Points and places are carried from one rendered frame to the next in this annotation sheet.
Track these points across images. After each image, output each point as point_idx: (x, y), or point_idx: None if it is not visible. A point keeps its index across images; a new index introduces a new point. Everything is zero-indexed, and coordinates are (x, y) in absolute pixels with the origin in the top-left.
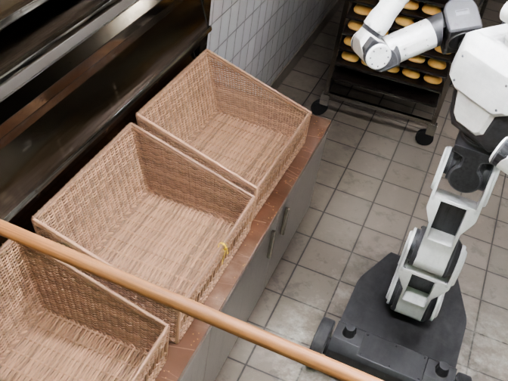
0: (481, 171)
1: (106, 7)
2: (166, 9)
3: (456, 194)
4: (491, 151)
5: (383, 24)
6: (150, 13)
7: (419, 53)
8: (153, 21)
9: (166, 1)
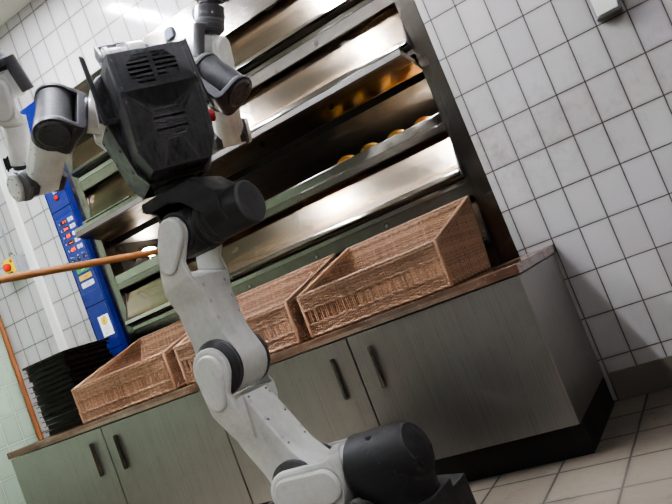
0: None
1: None
2: (372, 159)
3: (210, 273)
4: (142, 197)
5: None
6: (344, 164)
7: (214, 122)
8: (352, 170)
9: (368, 152)
